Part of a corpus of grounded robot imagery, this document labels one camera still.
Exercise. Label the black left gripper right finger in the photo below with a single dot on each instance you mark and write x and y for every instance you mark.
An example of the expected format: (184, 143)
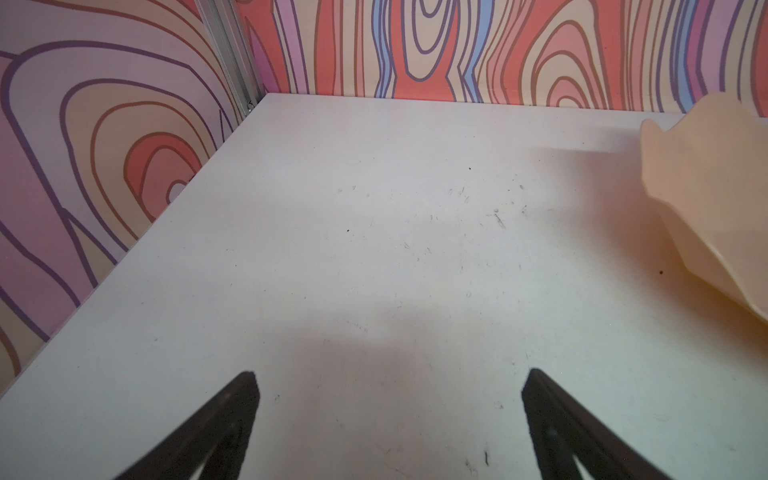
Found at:
(566, 436)

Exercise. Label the peach plastic fruit bowl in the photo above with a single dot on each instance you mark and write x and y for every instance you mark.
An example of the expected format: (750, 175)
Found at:
(707, 176)

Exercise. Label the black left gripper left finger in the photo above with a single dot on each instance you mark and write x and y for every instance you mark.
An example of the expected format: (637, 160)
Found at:
(210, 444)

